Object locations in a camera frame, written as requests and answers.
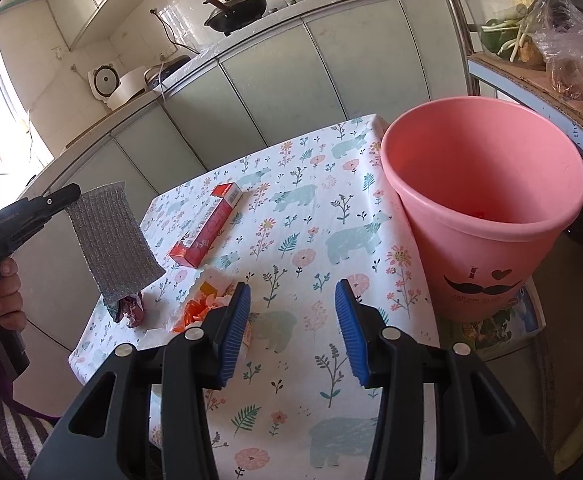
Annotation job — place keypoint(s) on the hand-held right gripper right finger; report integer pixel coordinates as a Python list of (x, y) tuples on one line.
[(351, 340)]

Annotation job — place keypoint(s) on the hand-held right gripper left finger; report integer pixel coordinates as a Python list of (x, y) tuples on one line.
[(234, 340)]

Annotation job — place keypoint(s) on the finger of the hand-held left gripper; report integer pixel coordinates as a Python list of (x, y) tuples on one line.
[(63, 195)]

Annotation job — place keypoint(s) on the silver scouring pad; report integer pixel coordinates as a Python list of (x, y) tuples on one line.
[(111, 240)]

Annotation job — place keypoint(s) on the colourful paper wrapper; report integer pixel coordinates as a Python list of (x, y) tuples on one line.
[(131, 310)]

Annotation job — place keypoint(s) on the red paper carton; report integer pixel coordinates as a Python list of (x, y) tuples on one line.
[(206, 232)]

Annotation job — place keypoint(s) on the pink plastic bucket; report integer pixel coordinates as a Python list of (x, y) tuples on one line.
[(471, 240)]

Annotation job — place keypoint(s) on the person's left hand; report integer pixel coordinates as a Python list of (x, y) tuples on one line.
[(6, 295)]

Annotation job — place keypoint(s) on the floral bear print tablecloth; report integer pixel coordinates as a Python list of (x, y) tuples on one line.
[(311, 240)]

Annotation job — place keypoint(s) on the window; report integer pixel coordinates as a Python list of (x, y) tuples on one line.
[(1, 90)]

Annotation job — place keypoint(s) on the white rice cooker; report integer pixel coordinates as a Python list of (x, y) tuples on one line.
[(116, 82)]

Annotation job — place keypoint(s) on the colourful printed box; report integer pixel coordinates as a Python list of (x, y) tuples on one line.
[(496, 327)]

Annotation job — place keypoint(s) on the person's striped clothing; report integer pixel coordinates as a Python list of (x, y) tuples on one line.
[(6, 425)]

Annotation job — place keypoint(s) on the lidded black wok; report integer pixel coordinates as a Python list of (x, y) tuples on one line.
[(236, 10)]

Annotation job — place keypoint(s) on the cardboard shelf liner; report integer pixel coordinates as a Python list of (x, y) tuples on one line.
[(546, 90)]

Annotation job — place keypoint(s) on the green onions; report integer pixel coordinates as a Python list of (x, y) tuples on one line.
[(521, 35)]

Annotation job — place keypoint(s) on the metal shelf rack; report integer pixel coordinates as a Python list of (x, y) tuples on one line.
[(451, 5)]

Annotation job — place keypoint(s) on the glass bowl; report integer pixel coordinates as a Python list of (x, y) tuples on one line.
[(491, 10)]

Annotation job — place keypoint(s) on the clear plastic bag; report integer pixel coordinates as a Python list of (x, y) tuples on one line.
[(566, 45)]

